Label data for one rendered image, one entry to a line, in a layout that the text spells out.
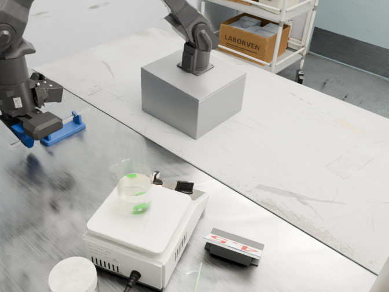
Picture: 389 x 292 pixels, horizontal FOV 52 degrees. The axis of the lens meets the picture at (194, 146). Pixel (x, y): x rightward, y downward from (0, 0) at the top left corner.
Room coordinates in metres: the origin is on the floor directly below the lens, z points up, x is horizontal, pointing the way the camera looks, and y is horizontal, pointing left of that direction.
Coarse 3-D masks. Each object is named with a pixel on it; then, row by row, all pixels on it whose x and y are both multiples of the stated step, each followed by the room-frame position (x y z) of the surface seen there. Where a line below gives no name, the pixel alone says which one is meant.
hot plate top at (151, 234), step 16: (112, 192) 0.44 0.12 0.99; (160, 192) 0.44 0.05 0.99; (176, 192) 0.45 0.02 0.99; (112, 208) 0.40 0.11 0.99; (160, 208) 0.41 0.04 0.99; (176, 208) 0.41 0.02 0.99; (96, 224) 0.37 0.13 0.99; (112, 224) 0.37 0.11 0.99; (128, 224) 0.37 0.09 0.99; (144, 224) 0.38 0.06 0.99; (160, 224) 0.38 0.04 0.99; (176, 224) 0.38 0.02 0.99; (112, 240) 0.35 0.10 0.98; (128, 240) 0.35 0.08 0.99; (144, 240) 0.35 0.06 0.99; (160, 240) 0.35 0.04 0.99
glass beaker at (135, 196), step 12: (120, 168) 0.42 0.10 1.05; (132, 168) 0.43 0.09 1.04; (144, 168) 0.43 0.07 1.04; (120, 180) 0.39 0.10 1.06; (132, 180) 0.39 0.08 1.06; (144, 180) 0.39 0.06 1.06; (120, 192) 0.39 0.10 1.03; (132, 192) 0.39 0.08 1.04; (144, 192) 0.39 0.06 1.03; (120, 204) 0.39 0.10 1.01; (132, 204) 0.39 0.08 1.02; (144, 204) 0.39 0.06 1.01; (132, 216) 0.39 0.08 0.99
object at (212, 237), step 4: (208, 236) 0.42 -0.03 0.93; (212, 236) 0.42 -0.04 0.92; (216, 236) 0.43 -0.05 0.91; (216, 240) 0.40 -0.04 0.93; (220, 240) 0.41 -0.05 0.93; (224, 240) 0.41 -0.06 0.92; (228, 240) 0.42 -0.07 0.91; (228, 244) 0.40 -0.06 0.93; (232, 244) 0.40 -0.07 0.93; (236, 244) 0.41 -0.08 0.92; (240, 244) 0.41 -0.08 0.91; (240, 248) 0.39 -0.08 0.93; (244, 248) 0.40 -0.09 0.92; (248, 248) 0.41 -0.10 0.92; (252, 248) 0.41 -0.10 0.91; (248, 252) 0.38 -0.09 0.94; (252, 252) 0.39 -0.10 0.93; (256, 252) 0.39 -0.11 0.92
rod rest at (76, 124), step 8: (72, 112) 0.73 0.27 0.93; (72, 120) 0.74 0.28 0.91; (80, 120) 0.72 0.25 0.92; (64, 128) 0.70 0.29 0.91; (72, 128) 0.70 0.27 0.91; (80, 128) 0.71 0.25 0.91; (48, 136) 0.65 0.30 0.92; (56, 136) 0.67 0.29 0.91; (64, 136) 0.68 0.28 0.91; (48, 144) 0.65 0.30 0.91
